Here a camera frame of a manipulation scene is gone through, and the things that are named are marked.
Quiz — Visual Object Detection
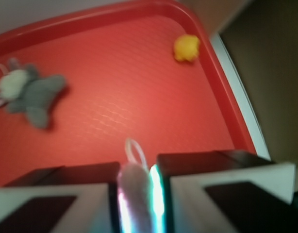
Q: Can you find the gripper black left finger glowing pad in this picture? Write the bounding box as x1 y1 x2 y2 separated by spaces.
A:
0 162 122 233

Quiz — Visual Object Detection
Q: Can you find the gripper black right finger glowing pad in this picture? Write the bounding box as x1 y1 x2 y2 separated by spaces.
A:
156 150 298 233

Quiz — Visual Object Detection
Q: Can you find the pink plush bunny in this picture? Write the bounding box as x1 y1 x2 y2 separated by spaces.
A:
117 138 153 233

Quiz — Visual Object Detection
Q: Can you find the grey plush bunny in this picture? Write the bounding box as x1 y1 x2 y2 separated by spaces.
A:
0 58 67 129

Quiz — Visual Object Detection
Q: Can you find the red plastic tray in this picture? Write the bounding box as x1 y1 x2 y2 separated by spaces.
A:
0 0 256 186

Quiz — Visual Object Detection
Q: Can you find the yellow rubber duck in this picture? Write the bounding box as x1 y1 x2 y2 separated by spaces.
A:
173 34 200 62

